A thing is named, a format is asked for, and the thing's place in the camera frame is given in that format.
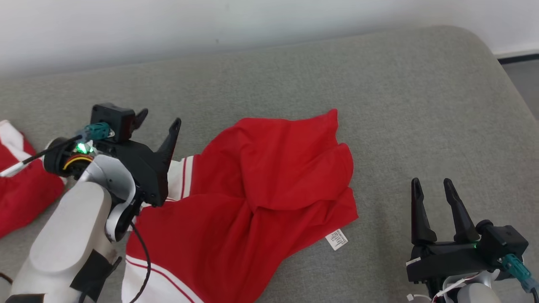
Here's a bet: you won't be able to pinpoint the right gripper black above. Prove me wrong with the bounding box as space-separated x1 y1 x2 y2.
406 178 502 291

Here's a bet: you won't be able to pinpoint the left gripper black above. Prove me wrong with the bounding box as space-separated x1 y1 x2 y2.
91 108 182 207

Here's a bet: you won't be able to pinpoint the red basketball jersey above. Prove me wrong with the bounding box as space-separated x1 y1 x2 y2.
121 108 359 303

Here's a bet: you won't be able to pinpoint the red basketball shorts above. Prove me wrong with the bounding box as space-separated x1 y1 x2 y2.
0 120 69 239

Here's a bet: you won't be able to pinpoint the left black cable teal plug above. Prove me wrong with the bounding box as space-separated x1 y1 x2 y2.
0 122 115 178

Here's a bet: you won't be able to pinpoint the black cable teal plug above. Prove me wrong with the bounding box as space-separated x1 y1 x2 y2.
0 122 115 178
500 253 539 303

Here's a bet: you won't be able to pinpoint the thin white right arm cable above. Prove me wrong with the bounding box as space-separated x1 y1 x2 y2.
406 276 469 303

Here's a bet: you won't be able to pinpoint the right black cable teal plug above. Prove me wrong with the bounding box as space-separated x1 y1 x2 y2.
500 253 539 303

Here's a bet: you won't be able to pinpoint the white wall skirting board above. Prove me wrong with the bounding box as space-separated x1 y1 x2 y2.
494 47 539 64

